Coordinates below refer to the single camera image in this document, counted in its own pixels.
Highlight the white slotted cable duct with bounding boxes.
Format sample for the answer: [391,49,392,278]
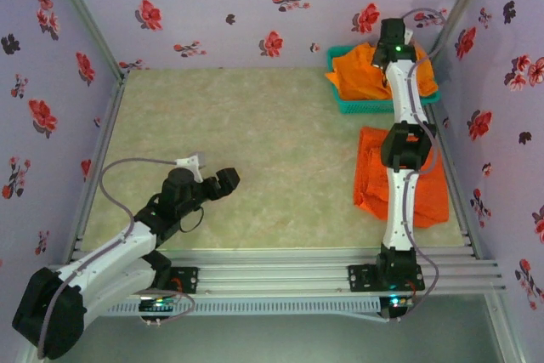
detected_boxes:
[105,297,383,318]

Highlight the grey left arm cable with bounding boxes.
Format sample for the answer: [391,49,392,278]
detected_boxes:
[36,156,197,360]

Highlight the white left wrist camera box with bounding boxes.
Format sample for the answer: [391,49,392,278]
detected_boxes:
[173,151,208,182]

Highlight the controller board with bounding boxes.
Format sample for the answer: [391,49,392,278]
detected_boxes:
[379,293,412,322]
[138,296,180,326]

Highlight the left controller board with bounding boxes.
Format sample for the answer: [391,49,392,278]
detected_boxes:
[138,296,180,326]

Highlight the red-orange shorts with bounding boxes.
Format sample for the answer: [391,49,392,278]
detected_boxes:
[352,125,451,229]

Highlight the aluminium frame leg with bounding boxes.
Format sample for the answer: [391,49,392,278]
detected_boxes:
[484,292,528,363]

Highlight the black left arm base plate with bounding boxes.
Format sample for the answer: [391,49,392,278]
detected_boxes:
[161,266,200,296]

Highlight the aluminium mounting rail frame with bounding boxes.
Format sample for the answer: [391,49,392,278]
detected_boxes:
[46,247,507,297]

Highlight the right controller board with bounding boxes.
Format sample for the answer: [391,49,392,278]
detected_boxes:
[379,293,412,322]

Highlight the teal plastic basket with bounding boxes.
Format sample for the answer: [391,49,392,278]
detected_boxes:
[326,44,441,116]

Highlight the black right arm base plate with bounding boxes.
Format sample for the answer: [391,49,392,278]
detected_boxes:
[347,264,426,294]

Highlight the light orange shorts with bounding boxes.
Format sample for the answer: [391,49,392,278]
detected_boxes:
[325,43,439,103]

